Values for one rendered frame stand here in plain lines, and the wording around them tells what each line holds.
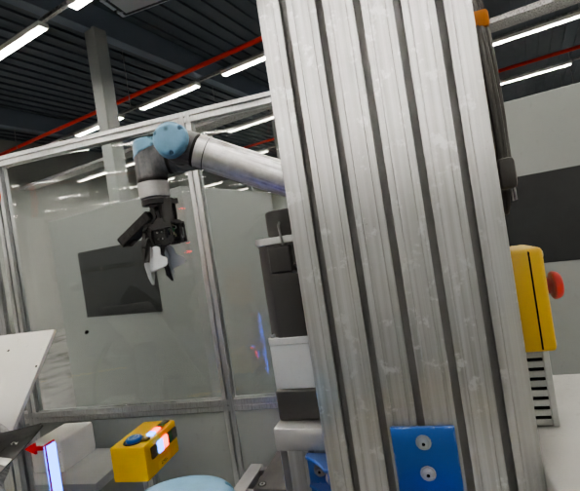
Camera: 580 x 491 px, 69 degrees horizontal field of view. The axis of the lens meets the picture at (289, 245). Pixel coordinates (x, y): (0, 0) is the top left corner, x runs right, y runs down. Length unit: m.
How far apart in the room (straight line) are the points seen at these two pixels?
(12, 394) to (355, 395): 1.18
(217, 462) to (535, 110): 2.59
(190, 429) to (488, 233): 1.43
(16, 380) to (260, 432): 0.80
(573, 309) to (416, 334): 2.59
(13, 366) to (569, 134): 2.96
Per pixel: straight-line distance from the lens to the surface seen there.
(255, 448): 1.69
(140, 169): 1.12
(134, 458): 1.26
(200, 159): 0.95
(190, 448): 1.79
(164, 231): 1.08
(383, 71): 0.55
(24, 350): 1.63
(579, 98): 3.11
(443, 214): 0.52
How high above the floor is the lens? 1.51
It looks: level
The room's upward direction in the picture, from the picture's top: 9 degrees counter-clockwise
